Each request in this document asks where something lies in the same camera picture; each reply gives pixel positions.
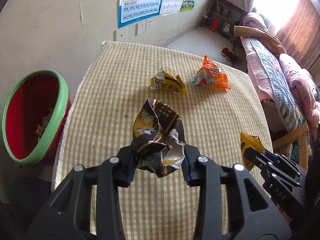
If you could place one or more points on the yellow checked tablecloth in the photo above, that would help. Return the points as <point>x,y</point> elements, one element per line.
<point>100,121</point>

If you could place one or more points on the dark brown snack wrapper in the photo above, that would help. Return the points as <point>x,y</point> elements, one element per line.
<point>158,138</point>

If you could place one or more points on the white wall socket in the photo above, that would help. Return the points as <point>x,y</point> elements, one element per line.
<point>143,26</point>

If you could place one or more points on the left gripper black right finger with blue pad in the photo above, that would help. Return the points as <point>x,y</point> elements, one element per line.
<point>232,205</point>

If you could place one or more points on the pink patterned curtain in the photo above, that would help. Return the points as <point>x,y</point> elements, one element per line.
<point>300,35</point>

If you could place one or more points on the bed with pink quilt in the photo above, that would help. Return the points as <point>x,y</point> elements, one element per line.
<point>287,92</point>

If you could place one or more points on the yellow black snack wrapper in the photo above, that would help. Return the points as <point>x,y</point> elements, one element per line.
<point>167,82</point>

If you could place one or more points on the blue pinyin wall poster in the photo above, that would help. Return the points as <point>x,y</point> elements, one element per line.
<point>131,11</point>

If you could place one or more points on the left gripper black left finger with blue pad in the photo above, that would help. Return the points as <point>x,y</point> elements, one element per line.
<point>86,203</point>

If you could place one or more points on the red slippers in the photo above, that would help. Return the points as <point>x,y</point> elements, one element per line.
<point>228,54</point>

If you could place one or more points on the orange snack wrapper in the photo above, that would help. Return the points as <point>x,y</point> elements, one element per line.
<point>209,73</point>

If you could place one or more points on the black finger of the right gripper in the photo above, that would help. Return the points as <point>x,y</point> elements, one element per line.
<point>264,161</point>

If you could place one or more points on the red bin green rim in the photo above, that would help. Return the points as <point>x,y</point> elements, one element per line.
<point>33,117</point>

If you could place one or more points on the dark metal shelf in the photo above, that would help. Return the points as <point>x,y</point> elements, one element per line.
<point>221,16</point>

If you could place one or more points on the small yellow triangular wrapper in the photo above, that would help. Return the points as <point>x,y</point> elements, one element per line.
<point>249,141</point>

